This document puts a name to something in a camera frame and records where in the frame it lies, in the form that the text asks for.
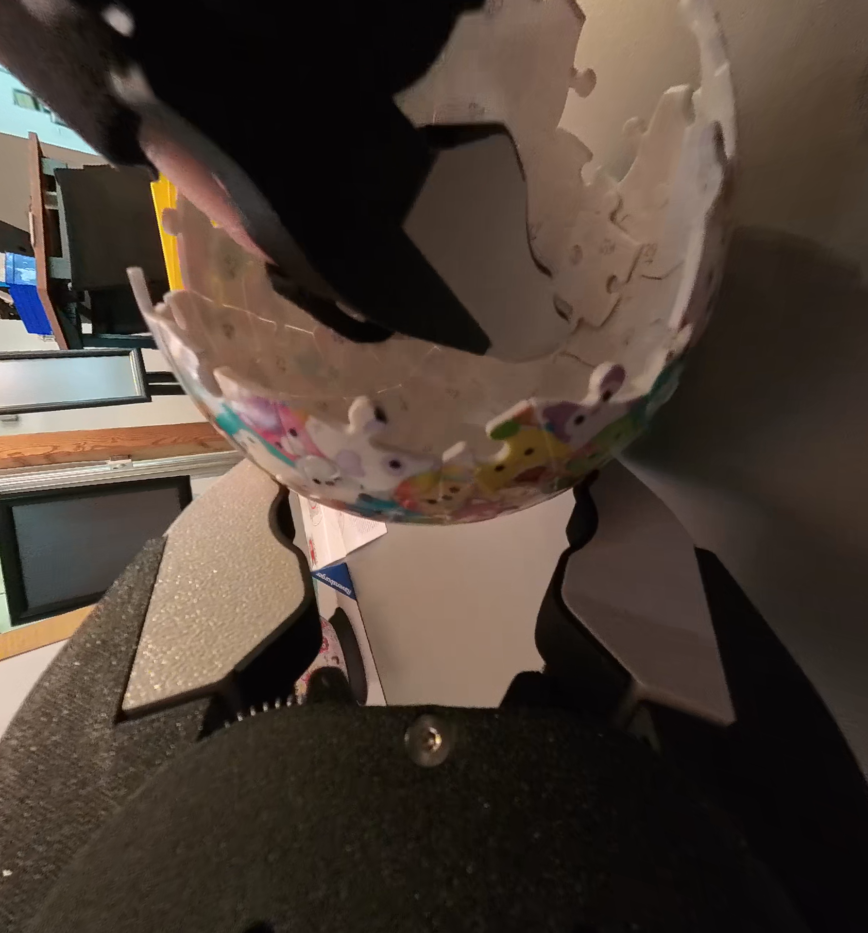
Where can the yellow plastic bin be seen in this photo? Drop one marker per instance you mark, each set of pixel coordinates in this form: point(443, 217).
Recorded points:
point(163, 240)

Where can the folded instruction leaflet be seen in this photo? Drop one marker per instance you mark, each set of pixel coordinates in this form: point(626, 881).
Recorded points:
point(339, 539)

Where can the person's right hand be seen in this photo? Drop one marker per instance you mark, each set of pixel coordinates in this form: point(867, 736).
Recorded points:
point(193, 182)

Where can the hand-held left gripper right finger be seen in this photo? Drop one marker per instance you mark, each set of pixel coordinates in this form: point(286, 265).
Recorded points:
point(645, 619)

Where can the printed puzzle box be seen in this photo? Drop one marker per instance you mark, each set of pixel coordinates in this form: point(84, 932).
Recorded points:
point(335, 579)

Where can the blue plastic crate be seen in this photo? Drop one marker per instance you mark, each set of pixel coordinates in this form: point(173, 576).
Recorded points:
point(29, 306)

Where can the black framed dark screen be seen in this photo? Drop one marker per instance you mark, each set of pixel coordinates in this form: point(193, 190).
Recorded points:
point(91, 547)

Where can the partly built puzzle ball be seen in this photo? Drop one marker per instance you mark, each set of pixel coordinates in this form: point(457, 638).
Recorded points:
point(623, 219)

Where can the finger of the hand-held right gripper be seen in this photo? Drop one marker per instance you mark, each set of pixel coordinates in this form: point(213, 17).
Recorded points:
point(477, 255)

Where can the wooden ceiling beam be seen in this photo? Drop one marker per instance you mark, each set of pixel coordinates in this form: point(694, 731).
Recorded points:
point(77, 446)

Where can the black framed glass panel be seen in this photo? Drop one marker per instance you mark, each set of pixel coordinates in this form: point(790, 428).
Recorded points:
point(55, 383)

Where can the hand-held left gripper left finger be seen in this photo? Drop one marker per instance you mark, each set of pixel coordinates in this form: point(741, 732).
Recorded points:
point(215, 619)

